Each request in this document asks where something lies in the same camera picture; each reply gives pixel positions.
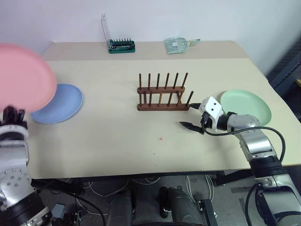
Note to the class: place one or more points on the clear plastic bag with parts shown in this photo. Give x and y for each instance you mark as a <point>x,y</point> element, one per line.
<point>175,46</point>

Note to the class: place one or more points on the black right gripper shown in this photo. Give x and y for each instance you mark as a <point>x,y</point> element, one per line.
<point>205,121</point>

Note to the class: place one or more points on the blue plate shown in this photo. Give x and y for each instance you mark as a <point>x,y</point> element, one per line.
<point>68,103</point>

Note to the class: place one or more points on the pink plate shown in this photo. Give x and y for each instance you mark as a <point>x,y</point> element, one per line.
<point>22,77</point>

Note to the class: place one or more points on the wooden dish rack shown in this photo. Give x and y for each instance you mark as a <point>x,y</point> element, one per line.
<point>162,107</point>

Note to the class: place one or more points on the green plate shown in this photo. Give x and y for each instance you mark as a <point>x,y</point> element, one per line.
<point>247,103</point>

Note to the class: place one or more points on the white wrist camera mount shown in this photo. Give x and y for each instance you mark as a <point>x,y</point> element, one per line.
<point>212,104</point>
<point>14,131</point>

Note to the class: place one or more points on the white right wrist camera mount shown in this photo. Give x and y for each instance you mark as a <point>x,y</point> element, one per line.
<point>212,104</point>

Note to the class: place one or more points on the dark metal rack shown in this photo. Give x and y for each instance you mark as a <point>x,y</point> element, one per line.
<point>287,70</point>

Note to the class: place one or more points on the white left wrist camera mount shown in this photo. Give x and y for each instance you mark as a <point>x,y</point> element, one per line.
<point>14,131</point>

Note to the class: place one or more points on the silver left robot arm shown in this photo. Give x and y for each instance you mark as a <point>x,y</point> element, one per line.
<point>14,179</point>

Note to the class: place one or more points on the small grey box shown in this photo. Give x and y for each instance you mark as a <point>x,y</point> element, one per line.
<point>58,210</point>

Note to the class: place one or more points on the black table frame bar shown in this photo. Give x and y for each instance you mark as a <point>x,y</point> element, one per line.
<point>232,177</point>
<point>58,186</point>

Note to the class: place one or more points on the dark rounded shape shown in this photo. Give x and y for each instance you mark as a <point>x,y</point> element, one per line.
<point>181,207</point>
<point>122,209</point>

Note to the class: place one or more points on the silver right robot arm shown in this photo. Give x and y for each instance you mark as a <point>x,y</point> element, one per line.
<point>258,141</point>

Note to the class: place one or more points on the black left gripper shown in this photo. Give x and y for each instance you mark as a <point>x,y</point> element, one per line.
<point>10,116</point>

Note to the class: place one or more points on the green screwdriver bit case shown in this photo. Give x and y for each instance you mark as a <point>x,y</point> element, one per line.
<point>121,48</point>

